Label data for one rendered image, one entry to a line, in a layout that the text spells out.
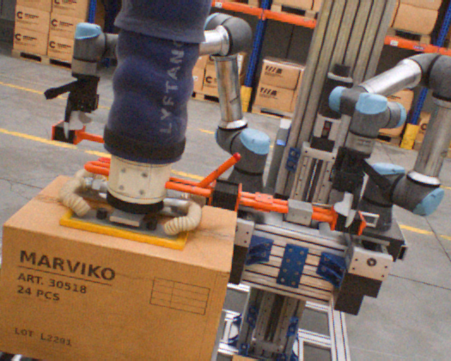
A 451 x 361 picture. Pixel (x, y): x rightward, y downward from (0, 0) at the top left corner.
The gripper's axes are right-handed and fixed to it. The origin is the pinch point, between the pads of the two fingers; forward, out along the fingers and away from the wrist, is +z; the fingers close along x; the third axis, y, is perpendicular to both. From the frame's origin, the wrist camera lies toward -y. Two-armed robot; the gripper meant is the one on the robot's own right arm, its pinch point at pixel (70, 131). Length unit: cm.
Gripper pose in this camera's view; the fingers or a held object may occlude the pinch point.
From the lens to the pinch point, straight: 180.7
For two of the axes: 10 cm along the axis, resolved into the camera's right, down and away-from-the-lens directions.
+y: 9.8, 2.2, 0.1
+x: 0.7, -3.3, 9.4
